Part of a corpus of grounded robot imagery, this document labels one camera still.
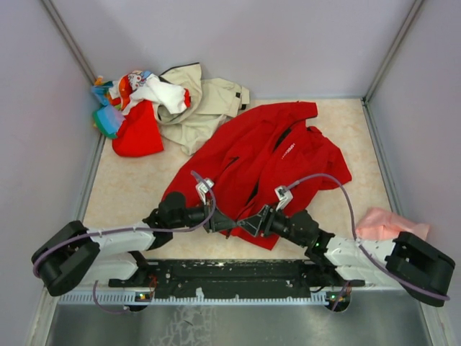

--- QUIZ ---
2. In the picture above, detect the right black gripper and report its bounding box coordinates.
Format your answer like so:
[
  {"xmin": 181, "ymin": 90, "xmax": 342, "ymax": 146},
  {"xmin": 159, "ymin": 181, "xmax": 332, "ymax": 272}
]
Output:
[{"xmin": 237, "ymin": 202, "xmax": 308, "ymax": 247}]

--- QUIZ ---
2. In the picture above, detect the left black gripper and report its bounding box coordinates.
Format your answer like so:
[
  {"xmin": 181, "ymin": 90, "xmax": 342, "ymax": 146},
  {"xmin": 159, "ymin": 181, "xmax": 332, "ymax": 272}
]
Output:
[{"xmin": 170, "ymin": 196, "xmax": 238, "ymax": 233}]

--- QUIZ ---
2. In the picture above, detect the red zip jacket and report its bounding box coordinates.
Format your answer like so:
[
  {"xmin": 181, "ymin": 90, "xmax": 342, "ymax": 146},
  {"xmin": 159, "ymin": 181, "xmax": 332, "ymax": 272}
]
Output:
[{"xmin": 162, "ymin": 102, "xmax": 352, "ymax": 249}]

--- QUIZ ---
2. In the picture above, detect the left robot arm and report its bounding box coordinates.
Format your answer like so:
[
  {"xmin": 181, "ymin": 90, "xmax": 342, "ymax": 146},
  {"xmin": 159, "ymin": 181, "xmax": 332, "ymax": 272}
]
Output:
[{"xmin": 32, "ymin": 192, "xmax": 237, "ymax": 296}]

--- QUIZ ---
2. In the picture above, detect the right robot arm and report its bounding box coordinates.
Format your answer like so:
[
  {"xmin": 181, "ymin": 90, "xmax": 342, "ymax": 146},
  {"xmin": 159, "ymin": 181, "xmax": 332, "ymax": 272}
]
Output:
[{"xmin": 237, "ymin": 205, "xmax": 455, "ymax": 307}]

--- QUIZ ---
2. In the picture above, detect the beige jacket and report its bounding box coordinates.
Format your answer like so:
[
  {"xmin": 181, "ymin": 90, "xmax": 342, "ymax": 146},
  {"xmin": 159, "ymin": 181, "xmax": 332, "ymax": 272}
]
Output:
[{"xmin": 156, "ymin": 63, "xmax": 250, "ymax": 156}]

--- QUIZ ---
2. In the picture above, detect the red cloth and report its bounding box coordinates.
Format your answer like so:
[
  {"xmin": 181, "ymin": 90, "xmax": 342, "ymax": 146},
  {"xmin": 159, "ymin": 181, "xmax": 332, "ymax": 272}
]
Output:
[{"xmin": 112, "ymin": 100, "xmax": 164, "ymax": 157}]

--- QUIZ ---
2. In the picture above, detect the pink cloth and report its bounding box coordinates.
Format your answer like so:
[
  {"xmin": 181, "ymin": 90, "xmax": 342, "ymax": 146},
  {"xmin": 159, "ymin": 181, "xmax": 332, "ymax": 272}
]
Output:
[{"xmin": 356, "ymin": 207, "xmax": 430, "ymax": 241}]

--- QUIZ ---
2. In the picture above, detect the colourful striped cloth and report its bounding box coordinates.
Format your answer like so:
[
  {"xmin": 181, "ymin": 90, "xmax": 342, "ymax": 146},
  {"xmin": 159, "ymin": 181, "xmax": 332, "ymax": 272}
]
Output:
[{"xmin": 91, "ymin": 76, "xmax": 125, "ymax": 139}]

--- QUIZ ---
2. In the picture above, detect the white printed shirt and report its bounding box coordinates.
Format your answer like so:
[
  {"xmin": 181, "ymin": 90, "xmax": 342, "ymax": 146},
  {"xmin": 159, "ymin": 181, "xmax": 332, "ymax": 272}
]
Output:
[{"xmin": 107, "ymin": 70, "xmax": 191, "ymax": 115}]

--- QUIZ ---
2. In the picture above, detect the aluminium frame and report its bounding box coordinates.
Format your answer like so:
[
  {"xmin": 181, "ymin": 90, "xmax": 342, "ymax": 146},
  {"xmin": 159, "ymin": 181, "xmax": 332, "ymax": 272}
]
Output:
[{"xmin": 42, "ymin": 0, "xmax": 461, "ymax": 346}]

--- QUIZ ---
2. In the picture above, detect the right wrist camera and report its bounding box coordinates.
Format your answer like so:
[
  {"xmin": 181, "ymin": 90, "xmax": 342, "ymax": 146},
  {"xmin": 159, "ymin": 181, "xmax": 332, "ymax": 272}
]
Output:
[{"xmin": 274, "ymin": 185, "xmax": 293, "ymax": 210}]

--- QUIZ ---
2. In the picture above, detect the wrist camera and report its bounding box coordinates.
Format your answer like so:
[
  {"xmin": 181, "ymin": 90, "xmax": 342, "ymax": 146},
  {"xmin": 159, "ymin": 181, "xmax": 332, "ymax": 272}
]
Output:
[
  {"xmin": 195, "ymin": 178, "xmax": 215, "ymax": 204},
  {"xmin": 274, "ymin": 185, "xmax": 293, "ymax": 210}
]

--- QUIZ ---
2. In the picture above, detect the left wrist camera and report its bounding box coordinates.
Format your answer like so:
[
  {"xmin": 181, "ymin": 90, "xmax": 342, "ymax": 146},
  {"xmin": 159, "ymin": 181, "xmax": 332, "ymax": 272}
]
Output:
[{"xmin": 195, "ymin": 178, "xmax": 215, "ymax": 204}]

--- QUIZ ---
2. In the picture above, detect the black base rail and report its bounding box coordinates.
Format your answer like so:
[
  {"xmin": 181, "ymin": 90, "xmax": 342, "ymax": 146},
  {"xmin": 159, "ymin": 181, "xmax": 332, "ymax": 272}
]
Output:
[{"xmin": 109, "ymin": 259, "xmax": 345, "ymax": 299}]

